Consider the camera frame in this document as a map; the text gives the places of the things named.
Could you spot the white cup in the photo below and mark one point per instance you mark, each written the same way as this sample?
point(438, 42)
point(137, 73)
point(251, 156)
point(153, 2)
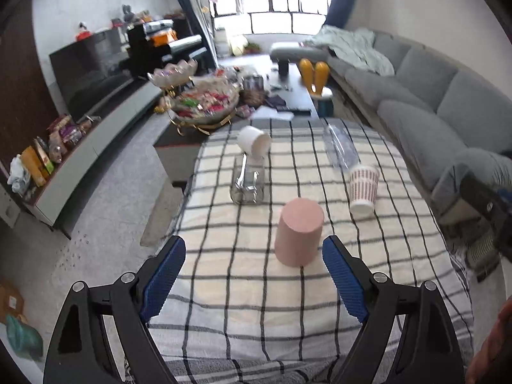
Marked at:
point(252, 140)

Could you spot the clear glass jar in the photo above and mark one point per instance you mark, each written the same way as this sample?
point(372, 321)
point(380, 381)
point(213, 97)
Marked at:
point(252, 83)

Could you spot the pink cup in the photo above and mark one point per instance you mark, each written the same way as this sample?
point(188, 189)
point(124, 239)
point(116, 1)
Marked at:
point(299, 234)

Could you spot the pile of snack packets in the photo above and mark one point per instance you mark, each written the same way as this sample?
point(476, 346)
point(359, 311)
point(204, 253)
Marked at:
point(64, 132)

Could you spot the black television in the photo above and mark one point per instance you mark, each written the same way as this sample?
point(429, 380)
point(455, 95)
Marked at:
point(88, 72)

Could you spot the grey plush toy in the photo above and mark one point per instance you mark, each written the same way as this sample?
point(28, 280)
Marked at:
point(127, 12)

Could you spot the white slatted basket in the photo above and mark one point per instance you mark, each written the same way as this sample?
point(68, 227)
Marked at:
point(482, 254)

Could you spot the tiered glass snack bowl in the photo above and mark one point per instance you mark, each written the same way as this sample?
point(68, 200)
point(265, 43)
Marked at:
point(200, 102)

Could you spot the cardboard box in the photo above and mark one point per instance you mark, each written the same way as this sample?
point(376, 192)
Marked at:
point(10, 302)

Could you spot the green plastic bag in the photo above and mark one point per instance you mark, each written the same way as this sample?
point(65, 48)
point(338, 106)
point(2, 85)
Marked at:
point(26, 338)

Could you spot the grey floor mat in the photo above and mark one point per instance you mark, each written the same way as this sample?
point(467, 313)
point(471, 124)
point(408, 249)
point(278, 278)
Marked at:
point(164, 216)

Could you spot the black piano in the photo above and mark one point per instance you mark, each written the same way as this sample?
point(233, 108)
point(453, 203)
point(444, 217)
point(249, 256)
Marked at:
point(140, 48)

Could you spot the pale green blanket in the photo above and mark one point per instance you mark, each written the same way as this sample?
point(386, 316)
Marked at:
point(352, 48)

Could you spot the white cloth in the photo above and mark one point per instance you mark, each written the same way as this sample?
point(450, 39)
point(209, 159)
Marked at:
point(18, 174)

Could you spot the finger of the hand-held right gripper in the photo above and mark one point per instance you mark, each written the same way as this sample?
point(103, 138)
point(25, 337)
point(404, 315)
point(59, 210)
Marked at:
point(486, 204)

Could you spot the red striped paper cup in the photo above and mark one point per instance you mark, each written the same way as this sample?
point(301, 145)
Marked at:
point(363, 188)

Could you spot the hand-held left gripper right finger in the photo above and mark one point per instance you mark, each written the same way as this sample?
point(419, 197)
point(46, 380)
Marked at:
point(344, 284)

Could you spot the yellow rabbit-ear stool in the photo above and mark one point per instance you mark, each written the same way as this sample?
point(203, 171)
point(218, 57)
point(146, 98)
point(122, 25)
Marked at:
point(308, 74)

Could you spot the grey sofa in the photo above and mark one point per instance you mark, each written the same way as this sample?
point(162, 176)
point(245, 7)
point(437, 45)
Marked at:
point(420, 100)

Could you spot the grey television cabinet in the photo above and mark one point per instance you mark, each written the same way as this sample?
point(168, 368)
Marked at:
point(80, 168)

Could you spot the dark coffee table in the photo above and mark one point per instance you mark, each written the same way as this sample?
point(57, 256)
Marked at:
point(298, 94)

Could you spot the white paper sheet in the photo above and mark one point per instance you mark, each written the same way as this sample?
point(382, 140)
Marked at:
point(272, 112)

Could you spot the person's right forearm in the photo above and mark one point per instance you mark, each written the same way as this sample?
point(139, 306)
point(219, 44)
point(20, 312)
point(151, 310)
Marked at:
point(494, 348)

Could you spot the grey ottoman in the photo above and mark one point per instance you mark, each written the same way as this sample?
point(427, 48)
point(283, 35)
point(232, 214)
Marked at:
point(296, 52)

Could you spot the window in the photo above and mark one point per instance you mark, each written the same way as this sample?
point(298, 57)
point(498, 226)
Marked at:
point(272, 4)

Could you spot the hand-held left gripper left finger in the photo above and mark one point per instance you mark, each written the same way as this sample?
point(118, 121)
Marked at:
point(162, 282)

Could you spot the clear plastic cup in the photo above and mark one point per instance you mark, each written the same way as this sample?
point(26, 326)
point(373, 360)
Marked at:
point(340, 148)

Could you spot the checked tablecloth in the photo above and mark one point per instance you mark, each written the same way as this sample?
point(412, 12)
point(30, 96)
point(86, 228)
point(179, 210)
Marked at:
point(248, 248)

